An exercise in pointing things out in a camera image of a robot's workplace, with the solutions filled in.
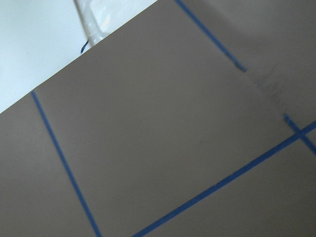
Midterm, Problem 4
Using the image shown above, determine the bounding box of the brown paper table cover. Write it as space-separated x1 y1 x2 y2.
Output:
0 0 316 237

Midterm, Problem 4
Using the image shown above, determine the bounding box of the clear plastic bag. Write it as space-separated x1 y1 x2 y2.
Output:
74 0 156 46

